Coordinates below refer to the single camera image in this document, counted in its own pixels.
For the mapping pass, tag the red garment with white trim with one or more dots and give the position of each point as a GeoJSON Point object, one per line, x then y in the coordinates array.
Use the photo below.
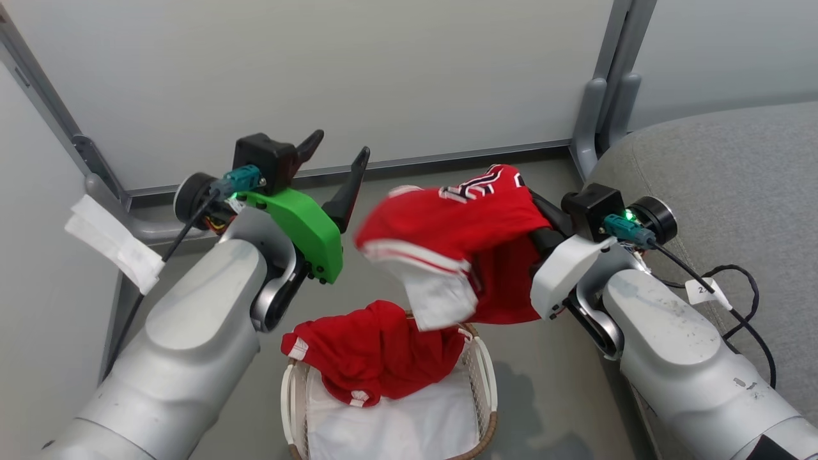
{"type": "Point", "coordinates": [370, 351]}

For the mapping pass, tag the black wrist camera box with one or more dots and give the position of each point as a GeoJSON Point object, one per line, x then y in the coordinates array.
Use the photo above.
{"type": "Point", "coordinates": [588, 204]}
{"type": "Point", "coordinates": [262, 156]}

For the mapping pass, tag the red white basketball jersey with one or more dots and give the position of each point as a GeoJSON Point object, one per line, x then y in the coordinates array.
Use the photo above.
{"type": "Point", "coordinates": [447, 223]}

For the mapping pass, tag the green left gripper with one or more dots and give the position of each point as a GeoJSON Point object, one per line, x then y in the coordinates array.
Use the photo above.
{"type": "Point", "coordinates": [313, 236]}

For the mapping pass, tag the white laundry basket wicker rim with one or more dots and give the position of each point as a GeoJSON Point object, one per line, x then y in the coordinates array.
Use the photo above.
{"type": "Point", "coordinates": [484, 377]}

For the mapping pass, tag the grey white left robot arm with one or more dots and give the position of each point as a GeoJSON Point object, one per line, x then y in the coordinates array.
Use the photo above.
{"type": "Point", "coordinates": [192, 332]}

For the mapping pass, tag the grey partition post beside sofa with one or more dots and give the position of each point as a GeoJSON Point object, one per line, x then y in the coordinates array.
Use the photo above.
{"type": "Point", "coordinates": [617, 64]}

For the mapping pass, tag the grey fabric sofa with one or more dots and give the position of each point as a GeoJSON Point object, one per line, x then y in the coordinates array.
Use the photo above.
{"type": "Point", "coordinates": [735, 166]}

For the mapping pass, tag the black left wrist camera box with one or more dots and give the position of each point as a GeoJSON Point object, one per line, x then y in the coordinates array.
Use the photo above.
{"type": "Point", "coordinates": [262, 156]}

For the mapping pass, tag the grey partition base rail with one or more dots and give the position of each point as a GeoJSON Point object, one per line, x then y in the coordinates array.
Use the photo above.
{"type": "Point", "coordinates": [434, 161]}

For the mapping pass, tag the white plastic bag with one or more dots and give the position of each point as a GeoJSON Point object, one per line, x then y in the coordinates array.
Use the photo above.
{"type": "Point", "coordinates": [396, 428]}

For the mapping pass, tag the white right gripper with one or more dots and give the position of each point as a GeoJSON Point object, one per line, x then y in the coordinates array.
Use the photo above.
{"type": "Point", "coordinates": [562, 271]}

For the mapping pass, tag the grey partition post with tape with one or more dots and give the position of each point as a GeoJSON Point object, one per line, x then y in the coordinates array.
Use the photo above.
{"type": "Point", "coordinates": [147, 228]}

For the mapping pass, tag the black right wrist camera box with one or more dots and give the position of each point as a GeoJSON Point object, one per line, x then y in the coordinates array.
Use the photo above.
{"type": "Point", "coordinates": [588, 204]}

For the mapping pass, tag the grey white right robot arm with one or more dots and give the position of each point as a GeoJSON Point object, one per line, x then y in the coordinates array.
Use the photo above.
{"type": "Point", "coordinates": [677, 358]}

